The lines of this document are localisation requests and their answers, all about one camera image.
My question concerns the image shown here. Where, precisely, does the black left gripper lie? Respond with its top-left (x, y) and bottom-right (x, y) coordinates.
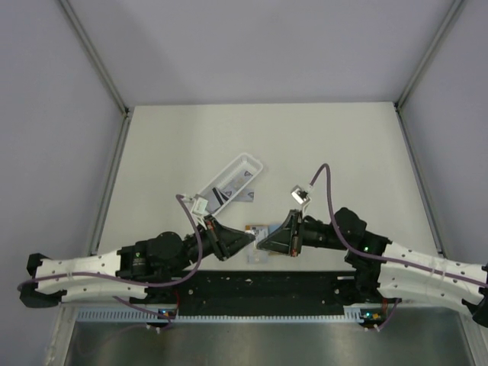
top-left (169, 214), bottom-right (255, 275)

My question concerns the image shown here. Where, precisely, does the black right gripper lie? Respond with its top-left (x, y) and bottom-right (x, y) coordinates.
top-left (258, 208), bottom-right (350, 256)

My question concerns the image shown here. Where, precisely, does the silver vip card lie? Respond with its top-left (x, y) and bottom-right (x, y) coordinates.
top-left (230, 170), bottom-right (253, 190)
top-left (246, 230), bottom-right (268, 265)

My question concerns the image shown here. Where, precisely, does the silver diamond card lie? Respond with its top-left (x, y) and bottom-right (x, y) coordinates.
top-left (221, 185), bottom-right (235, 197)
top-left (234, 188), bottom-right (255, 203)

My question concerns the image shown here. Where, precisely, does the yellow leather card holder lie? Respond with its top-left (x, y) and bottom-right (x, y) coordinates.
top-left (245, 223), bottom-right (280, 235)

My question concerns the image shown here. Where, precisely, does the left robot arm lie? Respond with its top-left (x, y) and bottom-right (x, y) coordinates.
top-left (18, 216), bottom-right (255, 308)

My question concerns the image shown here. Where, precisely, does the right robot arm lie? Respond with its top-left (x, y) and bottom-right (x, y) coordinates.
top-left (257, 207), bottom-right (487, 327)

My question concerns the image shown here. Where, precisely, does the silver stripe card in basket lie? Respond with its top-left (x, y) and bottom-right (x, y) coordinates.
top-left (205, 188), bottom-right (224, 214)

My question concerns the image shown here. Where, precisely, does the silver diamond card in basket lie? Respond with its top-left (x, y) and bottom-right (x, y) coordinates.
top-left (221, 185), bottom-right (235, 197)

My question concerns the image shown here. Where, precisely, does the silver VIP card in basket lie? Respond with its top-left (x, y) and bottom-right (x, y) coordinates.
top-left (230, 170), bottom-right (253, 190)

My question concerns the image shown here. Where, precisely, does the white plastic basket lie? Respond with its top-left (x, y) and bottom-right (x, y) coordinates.
top-left (197, 152), bottom-right (264, 216)

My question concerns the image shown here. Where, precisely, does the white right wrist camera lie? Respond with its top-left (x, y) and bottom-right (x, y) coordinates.
top-left (291, 185), bottom-right (313, 210)

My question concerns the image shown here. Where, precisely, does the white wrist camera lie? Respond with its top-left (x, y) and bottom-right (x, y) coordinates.
top-left (291, 185), bottom-right (313, 210)
top-left (191, 194), bottom-right (209, 217)

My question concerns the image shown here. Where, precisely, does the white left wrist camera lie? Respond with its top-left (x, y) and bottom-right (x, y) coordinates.
top-left (191, 194), bottom-right (209, 217)

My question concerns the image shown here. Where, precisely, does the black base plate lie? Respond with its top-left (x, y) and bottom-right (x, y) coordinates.
top-left (130, 271), bottom-right (383, 316)

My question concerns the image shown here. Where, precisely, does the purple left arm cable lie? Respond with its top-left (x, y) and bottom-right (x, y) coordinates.
top-left (16, 194), bottom-right (203, 329)

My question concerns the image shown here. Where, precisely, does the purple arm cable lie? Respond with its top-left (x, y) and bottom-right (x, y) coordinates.
top-left (16, 194), bottom-right (203, 329)
top-left (310, 163), bottom-right (488, 329)

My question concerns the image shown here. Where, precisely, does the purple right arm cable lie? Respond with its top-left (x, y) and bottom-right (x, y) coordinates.
top-left (310, 163), bottom-right (488, 329)

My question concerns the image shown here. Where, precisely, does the white slotted cable duct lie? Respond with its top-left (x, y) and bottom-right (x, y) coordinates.
top-left (75, 303), bottom-right (381, 326)

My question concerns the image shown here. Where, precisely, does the left aluminium frame post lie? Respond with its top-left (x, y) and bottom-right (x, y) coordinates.
top-left (56, 0), bottom-right (133, 275)

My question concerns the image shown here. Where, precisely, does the aluminium frame post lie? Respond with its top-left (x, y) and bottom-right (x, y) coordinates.
top-left (393, 0), bottom-right (467, 258)
top-left (56, 0), bottom-right (133, 275)

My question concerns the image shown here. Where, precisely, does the right aluminium frame post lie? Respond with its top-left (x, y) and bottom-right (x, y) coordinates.
top-left (393, 0), bottom-right (467, 258)

